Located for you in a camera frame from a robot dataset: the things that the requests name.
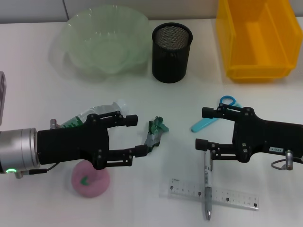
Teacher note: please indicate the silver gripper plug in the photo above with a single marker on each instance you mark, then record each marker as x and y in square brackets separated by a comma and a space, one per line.
[54, 123]
[290, 159]

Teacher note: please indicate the black mesh pen holder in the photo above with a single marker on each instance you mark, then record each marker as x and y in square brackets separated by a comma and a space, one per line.
[170, 63]

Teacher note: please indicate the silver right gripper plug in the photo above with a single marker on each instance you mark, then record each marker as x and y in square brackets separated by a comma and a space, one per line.
[290, 159]

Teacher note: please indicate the silver pen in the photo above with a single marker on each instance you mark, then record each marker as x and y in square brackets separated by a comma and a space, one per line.
[206, 179]

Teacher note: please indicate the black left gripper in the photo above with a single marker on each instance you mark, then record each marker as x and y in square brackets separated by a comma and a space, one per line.
[71, 142]

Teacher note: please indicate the blue scissors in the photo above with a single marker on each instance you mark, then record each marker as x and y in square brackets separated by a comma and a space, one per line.
[201, 126]

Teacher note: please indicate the pink toy peach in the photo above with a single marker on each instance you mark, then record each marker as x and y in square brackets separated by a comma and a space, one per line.
[92, 189]

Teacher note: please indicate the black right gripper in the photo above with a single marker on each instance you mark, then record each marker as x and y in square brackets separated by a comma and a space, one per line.
[260, 137]

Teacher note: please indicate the translucent green fruit bowl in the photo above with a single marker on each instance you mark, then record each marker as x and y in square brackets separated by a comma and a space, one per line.
[99, 54]

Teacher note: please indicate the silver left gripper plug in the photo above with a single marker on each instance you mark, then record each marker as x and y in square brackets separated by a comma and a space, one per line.
[54, 123]

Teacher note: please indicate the clear green-label water bottle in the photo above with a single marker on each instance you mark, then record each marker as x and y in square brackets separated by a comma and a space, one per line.
[104, 109]

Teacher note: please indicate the green plastic wrapper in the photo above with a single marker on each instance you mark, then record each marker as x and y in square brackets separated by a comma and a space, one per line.
[154, 137]

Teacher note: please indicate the transparent plastic ruler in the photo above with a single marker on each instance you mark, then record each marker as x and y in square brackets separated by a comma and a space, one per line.
[236, 198]

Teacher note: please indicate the yellow plastic bin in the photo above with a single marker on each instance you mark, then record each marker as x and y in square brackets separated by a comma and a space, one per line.
[260, 54]

